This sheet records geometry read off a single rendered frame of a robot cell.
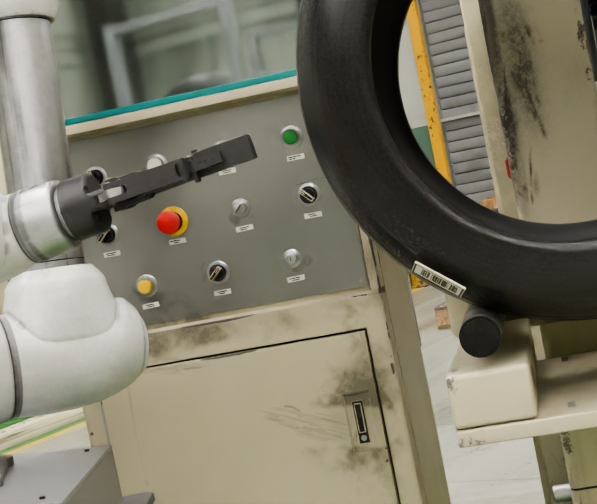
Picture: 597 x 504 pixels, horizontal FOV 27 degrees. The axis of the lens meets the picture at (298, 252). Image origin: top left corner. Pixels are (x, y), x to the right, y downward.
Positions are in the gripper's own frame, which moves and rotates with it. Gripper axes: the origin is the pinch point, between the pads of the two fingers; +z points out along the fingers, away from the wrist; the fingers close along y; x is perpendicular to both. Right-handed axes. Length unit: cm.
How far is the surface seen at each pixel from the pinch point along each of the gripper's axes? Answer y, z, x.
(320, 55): -11.4, 16.0, -5.7
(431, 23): 1013, -15, -115
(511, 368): -11.2, 24.2, 32.0
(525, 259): -12.3, 29.3, 21.4
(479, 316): -11.0, 22.8, 25.7
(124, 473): 58, -49, 41
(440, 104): 1015, -32, -43
